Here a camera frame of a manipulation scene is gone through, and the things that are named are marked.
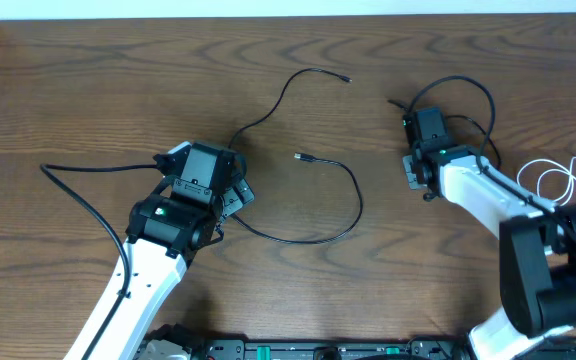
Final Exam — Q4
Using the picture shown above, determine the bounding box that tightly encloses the black mounting rail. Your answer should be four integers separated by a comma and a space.
137, 324, 576, 360

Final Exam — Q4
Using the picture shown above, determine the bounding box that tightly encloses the white USB cable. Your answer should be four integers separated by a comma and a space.
516, 156, 576, 207

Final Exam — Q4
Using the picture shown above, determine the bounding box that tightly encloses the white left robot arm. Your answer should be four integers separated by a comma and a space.
66, 142, 254, 359

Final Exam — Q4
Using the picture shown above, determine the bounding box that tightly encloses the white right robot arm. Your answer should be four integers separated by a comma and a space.
402, 108, 576, 359

